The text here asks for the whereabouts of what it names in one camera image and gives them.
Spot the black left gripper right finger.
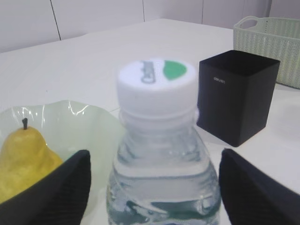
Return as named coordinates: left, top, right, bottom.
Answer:
left=219, top=149, right=300, bottom=225

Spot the green wavy glass plate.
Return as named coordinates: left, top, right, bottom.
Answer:
left=0, top=100, right=124, bottom=225

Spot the green woven plastic basket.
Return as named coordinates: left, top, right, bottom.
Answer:
left=233, top=16, right=300, bottom=89

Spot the yellow pear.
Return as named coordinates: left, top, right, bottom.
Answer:
left=0, top=118, right=63, bottom=203

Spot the black square pen holder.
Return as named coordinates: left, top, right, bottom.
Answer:
left=197, top=50, right=280, bottom=147

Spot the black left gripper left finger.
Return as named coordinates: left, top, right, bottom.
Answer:
left=0, top=150, right=90, bottom=225

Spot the clear water bottle green label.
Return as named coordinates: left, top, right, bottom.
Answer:
left=106, top=59, right=221, bottom=225

